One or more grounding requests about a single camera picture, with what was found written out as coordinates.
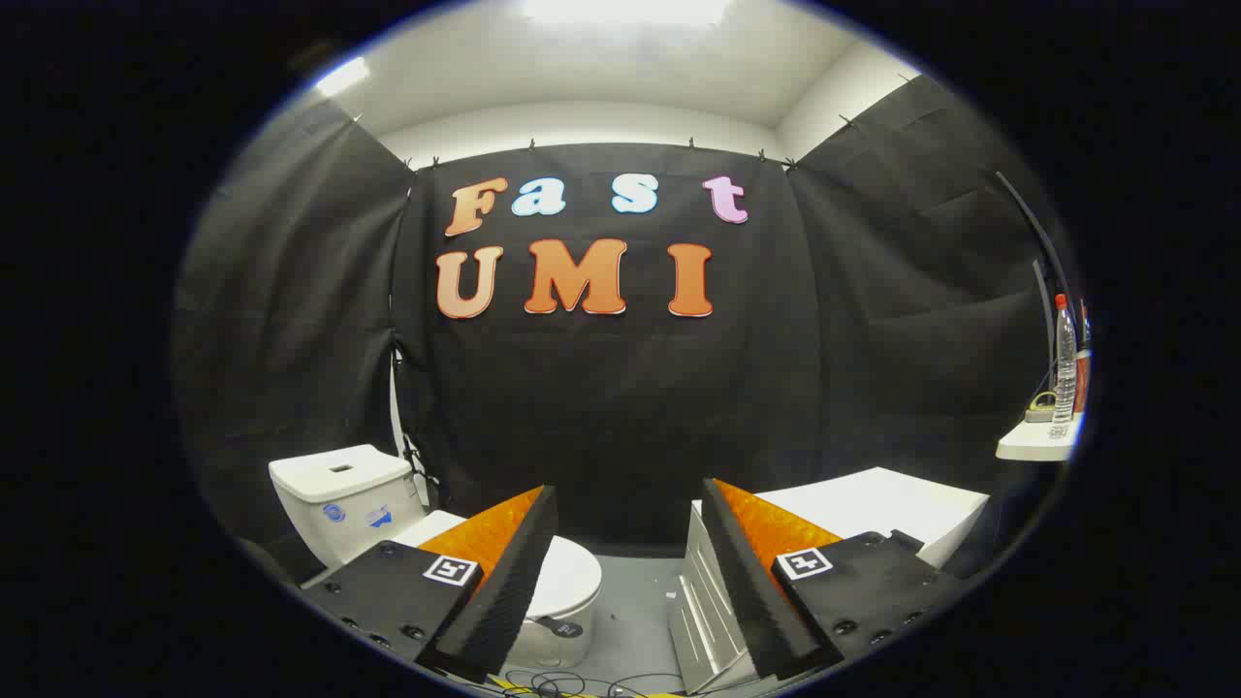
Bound ceiling light panel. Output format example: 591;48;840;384
524;0;733;25
315;56;371;98

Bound white toilet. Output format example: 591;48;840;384
269;444;603;672

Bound black floor cables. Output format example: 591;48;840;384
485;667;689;698

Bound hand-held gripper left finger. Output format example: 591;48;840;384
301;485;560;684

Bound white toilet lid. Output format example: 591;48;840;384
393;511;603;626

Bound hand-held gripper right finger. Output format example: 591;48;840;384
700;477;971;682

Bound white shelf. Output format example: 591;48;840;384
996;412;1085;462

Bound clear water bottle red cap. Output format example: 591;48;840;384
1050;294;1078;439

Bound white panelled cabinet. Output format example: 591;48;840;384
669;467;990;694

